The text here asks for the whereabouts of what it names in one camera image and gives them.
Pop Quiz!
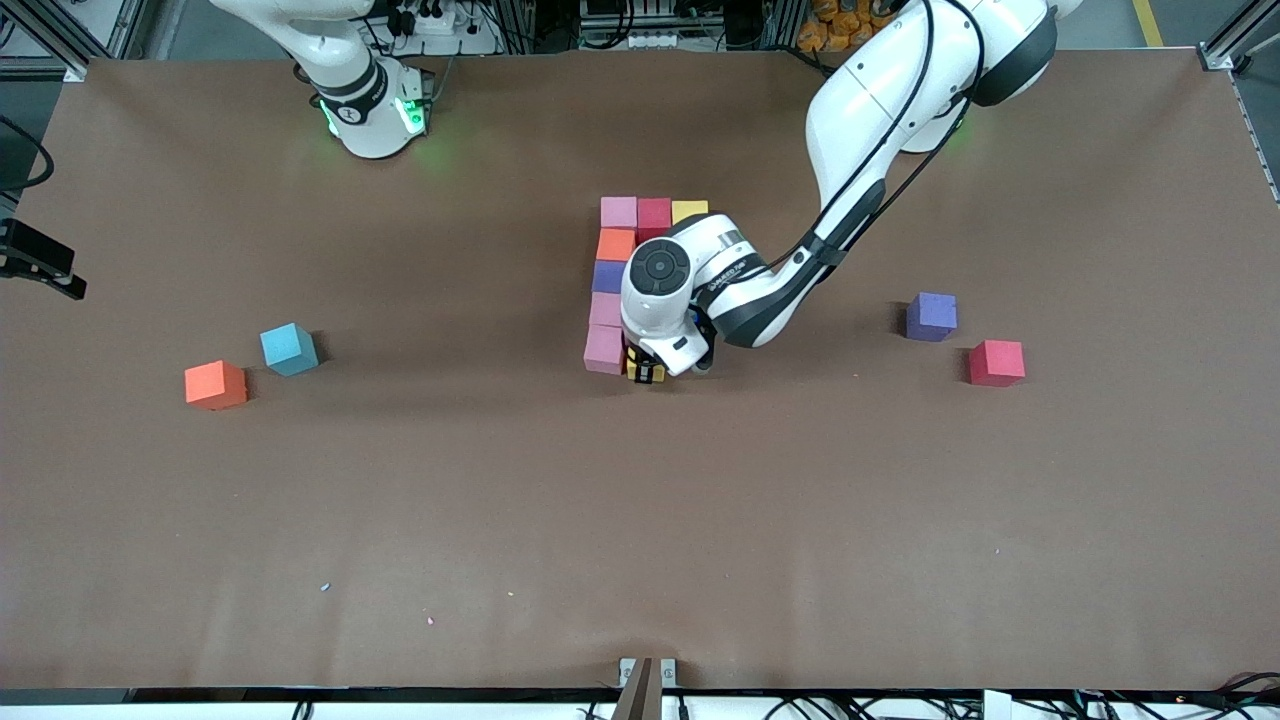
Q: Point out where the aluminium frame profile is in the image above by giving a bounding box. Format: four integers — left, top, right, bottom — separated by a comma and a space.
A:
0, 0, 151, 83
1200, 0, 1280, 76

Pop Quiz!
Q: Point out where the bag of orange snacks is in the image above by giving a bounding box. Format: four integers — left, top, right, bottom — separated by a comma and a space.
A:
797, 0, 896, 53

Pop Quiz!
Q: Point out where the black equipment rack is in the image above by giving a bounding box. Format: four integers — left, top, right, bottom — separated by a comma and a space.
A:
575, 0, 793, 53

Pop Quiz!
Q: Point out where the blue foam cube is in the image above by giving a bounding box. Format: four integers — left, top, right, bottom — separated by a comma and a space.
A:
260, 322, 320, 378

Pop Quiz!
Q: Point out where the large white power strip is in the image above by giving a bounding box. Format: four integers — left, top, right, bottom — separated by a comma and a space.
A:
395, 10, 501, 56

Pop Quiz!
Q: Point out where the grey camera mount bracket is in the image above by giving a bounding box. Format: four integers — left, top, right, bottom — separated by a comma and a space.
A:
618, 657, 678, 720

